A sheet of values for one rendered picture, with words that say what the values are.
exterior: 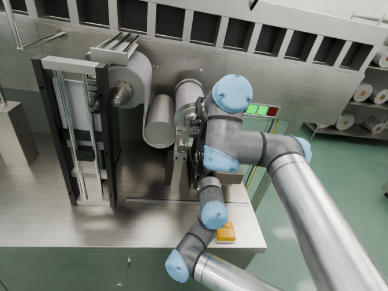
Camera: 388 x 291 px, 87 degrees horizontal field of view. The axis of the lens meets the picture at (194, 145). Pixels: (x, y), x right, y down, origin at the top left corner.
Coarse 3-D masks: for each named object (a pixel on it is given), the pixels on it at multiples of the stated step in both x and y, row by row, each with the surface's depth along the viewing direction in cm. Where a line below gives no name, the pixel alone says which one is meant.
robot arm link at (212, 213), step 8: (200, 192) 65; (208, 192) 63; (216, 192) 63; (200, 200) 64; (208, 200) 60; (216, 200) 60; (200, 208) 62; (208, 208) 58; (216, 208) 58; (224, 208) 59; (200, 216) 63; (208, 216) 57; (216, 216) 57; (224, 216) 57; (208, 224) 58; (216, 224) 59; (224, 224) 59
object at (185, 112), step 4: (188, 108) 73; (192, 108) 73; (184, 112) 73; (188, 112) 73; (180, 116) 74; (184, 116) 74; (180, 120) 75; (180, 124) 76; (180, 128) 77; (184, 128) 77; (196, 132) 79
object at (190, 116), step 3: (189, 114) 73; (192, 114) 72; (186, 117) 73; (189, 117) 73; (192, 117) 73; (186, 120) 73; (189, 120) 73; (186, 123) 74; (186, 126) 75; (189, 126) 75; (186, 129) 75; (189, 129) 76; (192, 129) 76; (195, 129) 76; (192, 132) 77
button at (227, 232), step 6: (228, 222) 81; (222, 228) 79; (228, 228) 79; (216, 234) 78; (222, 234) 77; (228, 234) 77; (234, 234) 77; (222, 240) 77; (228, 240) 77; (234, 240) 78
